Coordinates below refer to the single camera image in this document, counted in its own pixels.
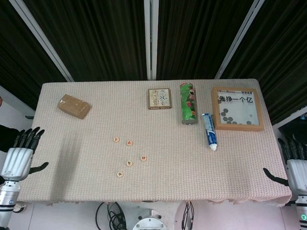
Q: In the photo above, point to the black curtain panel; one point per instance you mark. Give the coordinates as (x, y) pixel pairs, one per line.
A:
(24, 60)
(196, 36)
(96, 36)
(283, 60)

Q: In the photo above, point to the wooden chess piece red cannon character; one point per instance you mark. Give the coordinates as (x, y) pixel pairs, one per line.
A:
(129, 143)

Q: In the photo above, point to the wooden chess piece red general character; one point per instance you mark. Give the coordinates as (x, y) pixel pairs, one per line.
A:
(143, 158)

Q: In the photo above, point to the black fabric object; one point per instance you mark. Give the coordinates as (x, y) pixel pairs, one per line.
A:
(7, 139)

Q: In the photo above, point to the wooden block far left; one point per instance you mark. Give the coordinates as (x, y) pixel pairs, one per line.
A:
(74, 106)

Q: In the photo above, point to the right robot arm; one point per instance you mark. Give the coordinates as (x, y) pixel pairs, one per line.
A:
(302, 210)

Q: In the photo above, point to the small brown card box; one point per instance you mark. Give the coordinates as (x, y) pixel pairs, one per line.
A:
(159, 98)

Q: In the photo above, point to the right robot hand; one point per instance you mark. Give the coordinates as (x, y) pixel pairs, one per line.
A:
(298, 172)

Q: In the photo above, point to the wooden frame coin bank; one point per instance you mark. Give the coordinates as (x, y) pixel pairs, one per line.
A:
(237, 115)

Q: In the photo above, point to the white frame bar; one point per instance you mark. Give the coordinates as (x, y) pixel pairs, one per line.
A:
(287, 117)

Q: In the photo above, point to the silver aluminium frame post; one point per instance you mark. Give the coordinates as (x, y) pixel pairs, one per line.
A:
(238, 38)
(149, 36)
(42, 38)

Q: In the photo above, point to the wooden chess piece black soldier character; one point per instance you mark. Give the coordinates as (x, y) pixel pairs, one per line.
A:
(129, 163)

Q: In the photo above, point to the wooden chess piece black chariot character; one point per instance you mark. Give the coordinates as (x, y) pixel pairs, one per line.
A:
(120, 174)

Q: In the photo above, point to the green cylindrical snack can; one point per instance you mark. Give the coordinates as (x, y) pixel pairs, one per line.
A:
(189, 105)

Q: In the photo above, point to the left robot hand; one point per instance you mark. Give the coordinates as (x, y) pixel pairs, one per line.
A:
(18, 160)

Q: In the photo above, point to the wooden chess piece faint red character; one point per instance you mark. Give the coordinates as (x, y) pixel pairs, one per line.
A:
(116, 139)

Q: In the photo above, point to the blue white toothpaste tube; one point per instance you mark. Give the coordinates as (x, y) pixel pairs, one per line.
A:
(209, 131)

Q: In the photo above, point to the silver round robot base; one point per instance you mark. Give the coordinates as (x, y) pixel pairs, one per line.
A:
(149, 221)

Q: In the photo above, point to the beige woven tablecloth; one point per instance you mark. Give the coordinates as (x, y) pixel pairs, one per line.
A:
(168, 167)

